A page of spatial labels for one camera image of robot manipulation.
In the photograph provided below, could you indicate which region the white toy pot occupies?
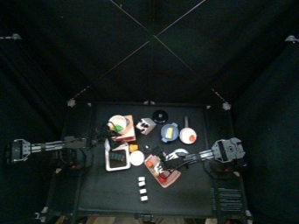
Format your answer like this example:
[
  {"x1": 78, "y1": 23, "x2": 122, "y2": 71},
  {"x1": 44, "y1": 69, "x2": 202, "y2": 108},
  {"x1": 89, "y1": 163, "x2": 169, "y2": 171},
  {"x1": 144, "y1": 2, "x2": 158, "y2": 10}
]
[{"x1": 106, "y1": 115, "x2": 129, "y2": 132}]

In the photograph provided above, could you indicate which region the blue toy pot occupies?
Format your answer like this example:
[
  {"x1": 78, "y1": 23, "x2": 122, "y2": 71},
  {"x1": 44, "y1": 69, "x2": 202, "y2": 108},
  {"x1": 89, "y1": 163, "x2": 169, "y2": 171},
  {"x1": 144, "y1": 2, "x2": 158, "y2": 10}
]
[{"x1": 160, "y1": 122, "x2": 181, "y2": 144}]

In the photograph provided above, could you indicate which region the black pot lid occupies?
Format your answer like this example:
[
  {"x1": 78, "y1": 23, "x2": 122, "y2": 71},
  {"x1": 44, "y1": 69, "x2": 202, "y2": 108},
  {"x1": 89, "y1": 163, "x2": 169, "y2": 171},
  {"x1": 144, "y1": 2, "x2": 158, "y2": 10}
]
[{"x1": 152, "y1": 109, "x2": 169, "y2": 124}]

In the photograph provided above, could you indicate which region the red toy tomato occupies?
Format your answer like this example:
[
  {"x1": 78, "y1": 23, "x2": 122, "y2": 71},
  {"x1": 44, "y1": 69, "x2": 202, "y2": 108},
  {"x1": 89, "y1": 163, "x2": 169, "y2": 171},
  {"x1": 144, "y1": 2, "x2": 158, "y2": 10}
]
[{"x1": 156, "y1": 174, "x2": 169, "y2": 185}]

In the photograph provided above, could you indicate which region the pink cutting board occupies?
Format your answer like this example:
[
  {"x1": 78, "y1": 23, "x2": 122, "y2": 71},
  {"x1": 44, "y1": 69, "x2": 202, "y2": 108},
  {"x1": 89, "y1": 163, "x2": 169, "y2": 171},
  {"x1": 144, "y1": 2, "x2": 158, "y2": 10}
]
[{"x1": 144, "y1": 154, "x2": 182, "y2": 189}]

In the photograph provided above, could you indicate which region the white bowl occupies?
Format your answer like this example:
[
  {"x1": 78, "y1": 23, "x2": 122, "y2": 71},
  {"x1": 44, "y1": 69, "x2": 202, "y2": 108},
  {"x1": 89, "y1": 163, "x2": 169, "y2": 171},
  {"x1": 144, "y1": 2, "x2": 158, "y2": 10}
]
[{"x1": 169, "y1": 148, "x2": 190, "y2": 158}]

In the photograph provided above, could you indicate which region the pink toy stove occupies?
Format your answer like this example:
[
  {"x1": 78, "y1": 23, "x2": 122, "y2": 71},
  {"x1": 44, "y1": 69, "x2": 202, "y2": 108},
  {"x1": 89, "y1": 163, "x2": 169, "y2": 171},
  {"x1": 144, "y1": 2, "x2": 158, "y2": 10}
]
[{"x1": 110, "y1": 115, "x2": 137, "y2": 143}]

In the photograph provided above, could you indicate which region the round white plate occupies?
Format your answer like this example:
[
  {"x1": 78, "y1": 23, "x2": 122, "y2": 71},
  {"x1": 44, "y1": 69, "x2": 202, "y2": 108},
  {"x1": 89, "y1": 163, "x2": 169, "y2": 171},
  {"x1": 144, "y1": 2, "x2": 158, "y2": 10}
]
[{"x1": 128, "y1": 150, "x2": 145, "y2": 167}]

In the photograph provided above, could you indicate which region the black ridged toy piece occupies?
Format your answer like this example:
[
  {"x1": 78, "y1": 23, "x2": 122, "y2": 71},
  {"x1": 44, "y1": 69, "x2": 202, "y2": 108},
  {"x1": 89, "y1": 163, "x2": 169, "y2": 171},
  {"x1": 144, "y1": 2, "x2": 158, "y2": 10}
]
[{"x1": 108, "y1": 151, "x2": 126, "y2": 163}]

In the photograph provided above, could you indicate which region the toy fried egg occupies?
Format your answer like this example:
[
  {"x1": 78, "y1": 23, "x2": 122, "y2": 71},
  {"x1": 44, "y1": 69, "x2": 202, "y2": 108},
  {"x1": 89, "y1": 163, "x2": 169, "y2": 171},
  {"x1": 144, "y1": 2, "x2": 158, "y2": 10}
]
[{"x1": 182, "y1": 132, "x2": 196, "y2": 144}]

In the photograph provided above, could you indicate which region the toy frying pan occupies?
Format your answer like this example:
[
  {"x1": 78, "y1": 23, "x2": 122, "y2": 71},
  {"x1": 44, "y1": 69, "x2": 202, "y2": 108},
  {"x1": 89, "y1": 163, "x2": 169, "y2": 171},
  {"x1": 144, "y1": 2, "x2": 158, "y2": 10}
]
[{"x1": 177, "y1": 115, "x2": 198, "y2": 145}]

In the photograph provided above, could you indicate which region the grey toy toaster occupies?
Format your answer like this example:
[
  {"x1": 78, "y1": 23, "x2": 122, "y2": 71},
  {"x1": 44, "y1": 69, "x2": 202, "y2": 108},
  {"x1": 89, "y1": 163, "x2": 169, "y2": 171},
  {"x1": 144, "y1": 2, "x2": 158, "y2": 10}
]
[{"x1": 134, "y1": 117, "x2": 157, "y2": 136}]

